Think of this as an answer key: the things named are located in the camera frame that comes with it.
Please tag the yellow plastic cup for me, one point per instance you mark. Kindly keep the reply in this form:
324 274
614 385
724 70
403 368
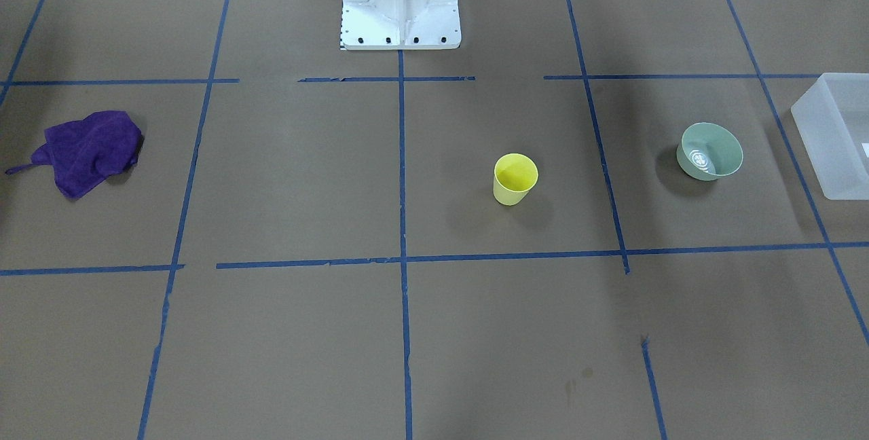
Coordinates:
514 176

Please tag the green bowl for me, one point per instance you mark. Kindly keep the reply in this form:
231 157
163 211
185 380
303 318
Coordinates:
708 152

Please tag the purple cloth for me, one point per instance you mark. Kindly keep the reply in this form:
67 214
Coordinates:
84 153

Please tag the clear plastic bin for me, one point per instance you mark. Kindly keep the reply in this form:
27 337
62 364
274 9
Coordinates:
832 118

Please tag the white pedestal column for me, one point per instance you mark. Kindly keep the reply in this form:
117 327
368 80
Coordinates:
400 25

